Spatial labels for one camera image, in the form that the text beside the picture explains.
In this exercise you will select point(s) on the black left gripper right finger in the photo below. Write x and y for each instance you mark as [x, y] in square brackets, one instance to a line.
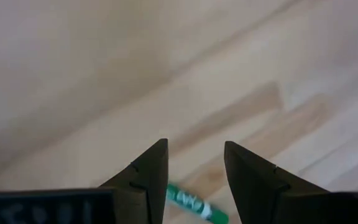
[253, 189]

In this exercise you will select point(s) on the green Expo dry-erase marker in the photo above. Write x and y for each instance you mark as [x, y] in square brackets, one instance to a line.
[191, 203]

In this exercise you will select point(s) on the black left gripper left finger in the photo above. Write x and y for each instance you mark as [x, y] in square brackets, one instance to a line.
[148, 186]

